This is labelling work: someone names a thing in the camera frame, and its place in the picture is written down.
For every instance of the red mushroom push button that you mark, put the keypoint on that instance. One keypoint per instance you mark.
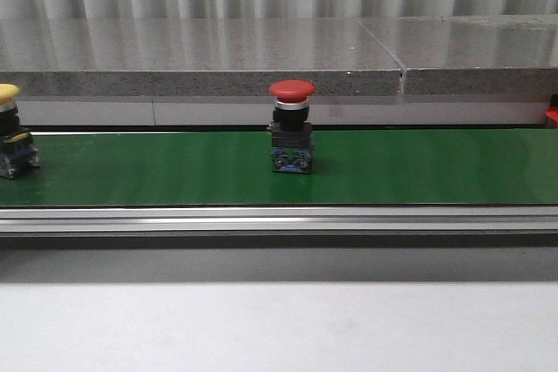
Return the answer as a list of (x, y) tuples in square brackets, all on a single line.
[(292, 147)]

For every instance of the yellow mushroom push button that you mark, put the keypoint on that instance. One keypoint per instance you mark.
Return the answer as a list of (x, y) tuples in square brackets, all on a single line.
[(18, 152)]

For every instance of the green conveyor belt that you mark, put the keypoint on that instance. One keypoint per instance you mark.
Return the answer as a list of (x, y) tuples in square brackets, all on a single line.
[(355, 167)]

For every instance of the grey stone slab right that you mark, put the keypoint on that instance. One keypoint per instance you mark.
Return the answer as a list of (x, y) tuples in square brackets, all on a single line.
[(511, 55)]

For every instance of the grey stone slab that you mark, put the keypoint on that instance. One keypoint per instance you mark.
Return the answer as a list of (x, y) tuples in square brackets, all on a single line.
[(511, 55), (102, 58)]

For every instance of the grey stone slab left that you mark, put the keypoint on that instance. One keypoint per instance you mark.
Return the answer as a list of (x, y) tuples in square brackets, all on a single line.
[(102, 58)]

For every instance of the red plastic tray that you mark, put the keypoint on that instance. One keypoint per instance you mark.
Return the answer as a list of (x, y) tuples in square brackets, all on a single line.
[(551, 115)]

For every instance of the aluminium conveyor side rail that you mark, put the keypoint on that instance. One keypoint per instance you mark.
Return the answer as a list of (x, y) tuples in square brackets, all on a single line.
[(223, 221)]

